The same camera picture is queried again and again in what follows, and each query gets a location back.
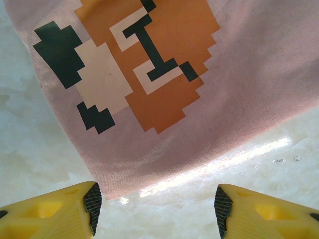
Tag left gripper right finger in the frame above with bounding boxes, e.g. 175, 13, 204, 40
213, 183, 319, 239

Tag pink t-shirt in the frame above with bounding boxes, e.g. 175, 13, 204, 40
4, 0, 319, 201

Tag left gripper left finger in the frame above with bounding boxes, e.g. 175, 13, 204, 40
0, 181, 103, 239

